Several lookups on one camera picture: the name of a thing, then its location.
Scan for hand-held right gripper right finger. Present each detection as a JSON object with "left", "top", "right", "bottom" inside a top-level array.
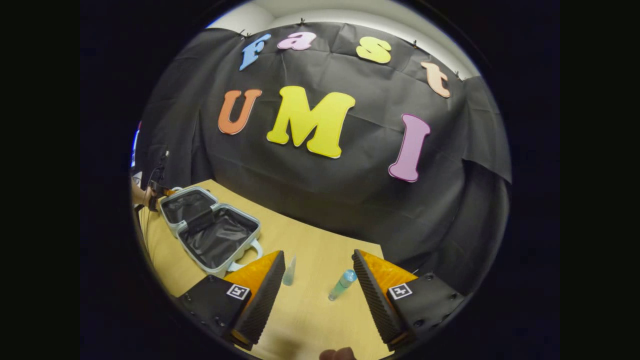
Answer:
[{"left": 351, "top": 248, "right": 467, "bottom": 352}]

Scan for blue capped skincare bottle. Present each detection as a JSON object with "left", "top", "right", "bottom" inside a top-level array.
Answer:
[{"left": 327, "top": 269, "right": 358, "bottom": 302}]

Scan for pale blue hard-shell suitcase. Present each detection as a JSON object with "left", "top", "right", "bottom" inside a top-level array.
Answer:
[{"left": 159, "top": 186, "right": 264, "bottom": 279}]

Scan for small translucent skincare tube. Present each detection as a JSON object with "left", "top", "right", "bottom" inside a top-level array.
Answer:
[{"left": 282, "top": 255, "right": 297, "bottom": 287}]

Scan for black backdrop cloth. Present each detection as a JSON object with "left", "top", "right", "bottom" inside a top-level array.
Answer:
[{"left": 132, "top": 21, "right": 513, "bottom": 296}]

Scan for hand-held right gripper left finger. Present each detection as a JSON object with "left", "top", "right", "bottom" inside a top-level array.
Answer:
[{"left": 176, "top": 250, "right": 287, "bottom": 352}]

